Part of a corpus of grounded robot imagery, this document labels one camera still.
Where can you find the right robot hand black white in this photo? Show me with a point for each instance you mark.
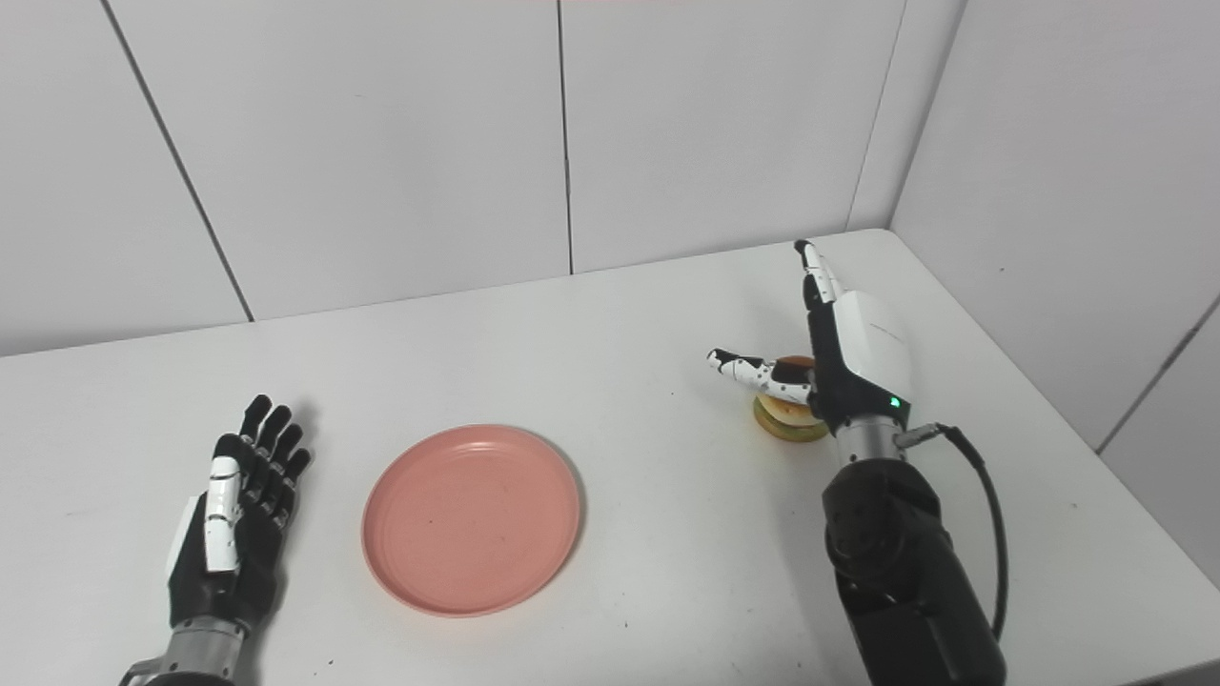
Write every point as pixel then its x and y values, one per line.
pixel 853 357

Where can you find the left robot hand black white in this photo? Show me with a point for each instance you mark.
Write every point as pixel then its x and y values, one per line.
pixel 229 553

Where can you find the toy hamburger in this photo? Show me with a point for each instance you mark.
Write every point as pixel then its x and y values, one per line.
pixel 789 419

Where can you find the pink round plate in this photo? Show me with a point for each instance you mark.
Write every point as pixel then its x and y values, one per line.
pixel 472 519

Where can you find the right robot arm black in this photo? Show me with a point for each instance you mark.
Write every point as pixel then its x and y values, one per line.
pixel 901 562

